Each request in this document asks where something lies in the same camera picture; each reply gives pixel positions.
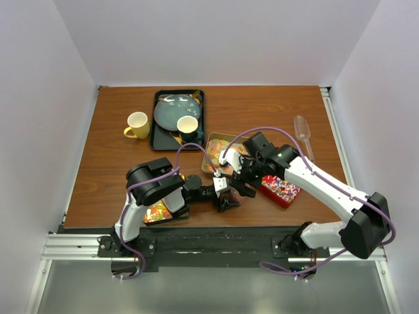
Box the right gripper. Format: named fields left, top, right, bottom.
left=229, top=152, right=266, bottom=198

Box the clear plastic scoop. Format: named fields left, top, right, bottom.
left=294, top=115, right=315, bottom=163

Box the glass goblet jar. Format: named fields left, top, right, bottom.
left=229, top=186, right=247, bottom=206

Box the gold tin of star candies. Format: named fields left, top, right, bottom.
left=141, top=173, right=192, bottom=227

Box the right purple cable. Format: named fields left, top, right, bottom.
left=221, top=126, right=398, bottom=279

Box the red tin of lollipops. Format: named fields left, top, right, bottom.
left=258, top=175, right=301, bottom=209

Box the dark green cup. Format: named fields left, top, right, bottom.
left=177, top=116, right=204, bottom=143

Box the purple cable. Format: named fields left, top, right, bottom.
left=116, top=142, right=221, bottom=279
left=221, top=126, right=398, bottom=279

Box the yellow mug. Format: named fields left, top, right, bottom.
left=123, top=112, right=151, bottom=139

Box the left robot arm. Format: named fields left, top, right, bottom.
left=111, top=158, right=242, bottom=256

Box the silver tin of gummies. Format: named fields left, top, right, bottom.
left=206, top=132, right=248, bottom=176

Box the aluminium frame rail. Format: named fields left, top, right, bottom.
left=41, top=86, right=395, bottom=313

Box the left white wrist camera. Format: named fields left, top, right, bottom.
left=213, top=177, right=229, bottom=193

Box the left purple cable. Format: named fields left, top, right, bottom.
left=116, top=142, right=221, bottom=279

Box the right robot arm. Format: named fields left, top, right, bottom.
left=219, top=132, right=392, bottom=259

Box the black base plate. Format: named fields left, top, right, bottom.
left=91, top=225, right=331, bottom=274

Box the dark teal plate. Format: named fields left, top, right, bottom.
left=153, top=94, right=201, bottom=131

